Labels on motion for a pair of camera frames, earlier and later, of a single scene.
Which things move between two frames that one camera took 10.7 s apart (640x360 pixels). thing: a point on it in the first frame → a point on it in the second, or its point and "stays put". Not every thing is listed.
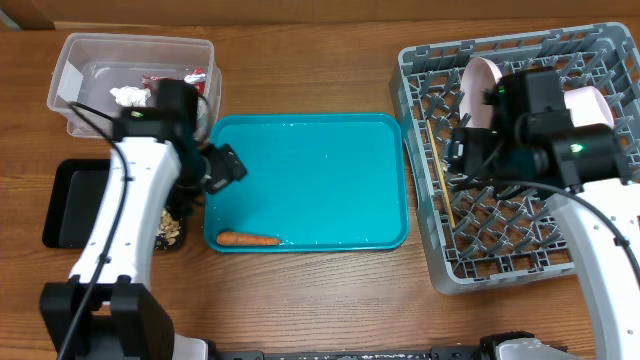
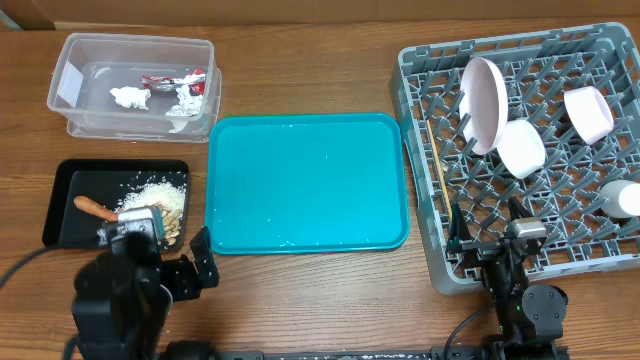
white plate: x=480 y=74 stays put
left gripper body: x=223 y=167 → x=176 y=277
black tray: x=75 y=203 stays put
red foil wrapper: x=196 y=77 stays put
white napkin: x=131 y=96 stays put
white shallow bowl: x=587 y=106 stays put
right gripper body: x=474 y=153 → x=483 y=250
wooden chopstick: x=442 y=176 stays put
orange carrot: x=241 y=239 → x=85 y=204
